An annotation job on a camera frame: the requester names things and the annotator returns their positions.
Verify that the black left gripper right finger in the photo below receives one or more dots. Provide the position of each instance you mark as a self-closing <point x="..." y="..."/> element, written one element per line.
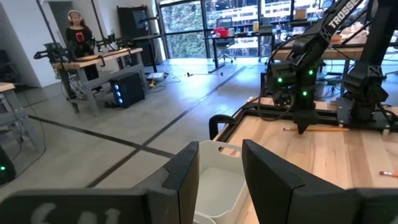
<point x="273" y="186"/>

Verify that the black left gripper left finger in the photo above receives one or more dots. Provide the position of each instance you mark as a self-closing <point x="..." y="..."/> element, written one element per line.
<point x="183" y="174"/>

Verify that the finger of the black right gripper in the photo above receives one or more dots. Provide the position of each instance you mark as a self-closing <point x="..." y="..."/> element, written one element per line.
<point x="306" y="118"/>

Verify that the orange pencil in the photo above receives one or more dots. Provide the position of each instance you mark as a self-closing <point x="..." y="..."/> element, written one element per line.
<point x="388" y="174"/>
<point x="329" y="129"/>

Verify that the white plastic bin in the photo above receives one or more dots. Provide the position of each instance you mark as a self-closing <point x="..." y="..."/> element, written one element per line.
<point x="220" y="186"/>

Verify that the black background robot arm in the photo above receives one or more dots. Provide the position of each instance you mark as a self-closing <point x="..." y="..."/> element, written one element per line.
<point x="53" y="51"/>
<point x="115" y="42"/>

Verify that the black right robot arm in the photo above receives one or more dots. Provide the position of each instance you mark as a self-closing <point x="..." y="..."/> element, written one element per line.
<point x="370" y="77"/>

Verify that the wooden background table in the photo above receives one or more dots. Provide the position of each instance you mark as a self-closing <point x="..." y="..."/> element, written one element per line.
<point x="339" y="53"/>

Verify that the cardboard box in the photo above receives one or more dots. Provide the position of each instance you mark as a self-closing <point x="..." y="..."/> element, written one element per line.
<point x="301" y="14"/>

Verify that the yellow cup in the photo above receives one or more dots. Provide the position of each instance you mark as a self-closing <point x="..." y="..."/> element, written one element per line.
<point x="255" y="26"/>

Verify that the black office desk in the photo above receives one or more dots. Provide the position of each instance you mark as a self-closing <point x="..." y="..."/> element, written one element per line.
<point x="239" y="35"/>

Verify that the black computer tower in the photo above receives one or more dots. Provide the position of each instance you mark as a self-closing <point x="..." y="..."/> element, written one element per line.
<point x="130" y="90"/>

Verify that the red object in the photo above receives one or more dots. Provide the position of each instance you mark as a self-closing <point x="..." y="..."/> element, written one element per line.
<point x="221" y="32"/>

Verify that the white power strip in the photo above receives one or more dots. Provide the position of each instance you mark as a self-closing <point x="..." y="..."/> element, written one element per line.
<point x="157" y="75"/>

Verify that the black office chair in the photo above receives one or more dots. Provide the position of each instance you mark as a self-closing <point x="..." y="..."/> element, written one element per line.
<point x="224" y="23"/>

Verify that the wooden top workstation table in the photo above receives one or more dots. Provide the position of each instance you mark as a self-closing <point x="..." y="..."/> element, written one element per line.
<point x="124" y="53"/>

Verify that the black cabinet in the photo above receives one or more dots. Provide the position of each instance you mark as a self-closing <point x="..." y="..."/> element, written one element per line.
<point x="133" y="21"/>

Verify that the person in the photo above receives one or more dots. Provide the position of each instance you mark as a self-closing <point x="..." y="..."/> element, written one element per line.
<point x="81" y="40"/>

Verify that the black device green light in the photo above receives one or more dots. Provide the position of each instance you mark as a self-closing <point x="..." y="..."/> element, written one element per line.
<point x="6" y="174"/>

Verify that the grey metal table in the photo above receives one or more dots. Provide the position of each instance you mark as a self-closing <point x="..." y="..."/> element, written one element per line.
<point x="9" y="102"/>

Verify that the black aluminium frame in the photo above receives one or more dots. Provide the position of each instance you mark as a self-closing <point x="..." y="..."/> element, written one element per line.
<point x="326" y="115"/>

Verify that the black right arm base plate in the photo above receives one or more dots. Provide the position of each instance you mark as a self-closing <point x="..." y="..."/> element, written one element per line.
<point x="345" y="121"/>

